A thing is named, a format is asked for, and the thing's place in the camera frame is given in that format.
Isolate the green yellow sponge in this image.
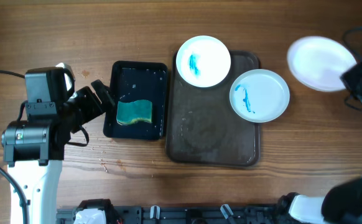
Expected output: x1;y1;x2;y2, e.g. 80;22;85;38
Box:
116;100;153;126

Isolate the white plate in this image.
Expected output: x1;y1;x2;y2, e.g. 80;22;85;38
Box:
287;36;356;92
175;35;231;88

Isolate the pale blue plate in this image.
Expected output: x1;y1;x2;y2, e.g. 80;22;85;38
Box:
229;69;290;123

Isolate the white plate top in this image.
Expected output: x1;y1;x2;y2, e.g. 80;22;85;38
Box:
175;35;231;88

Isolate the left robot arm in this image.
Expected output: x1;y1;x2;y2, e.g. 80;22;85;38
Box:
1;66;115;223

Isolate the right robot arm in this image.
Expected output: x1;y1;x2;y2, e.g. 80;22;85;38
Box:
274;62;362;223

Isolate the black water tray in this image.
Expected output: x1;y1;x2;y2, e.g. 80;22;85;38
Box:
103;61;168;140

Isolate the brown serving tray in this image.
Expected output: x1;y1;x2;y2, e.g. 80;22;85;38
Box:
165;50;261;169

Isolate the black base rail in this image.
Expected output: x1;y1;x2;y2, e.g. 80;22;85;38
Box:
55;198;294;224

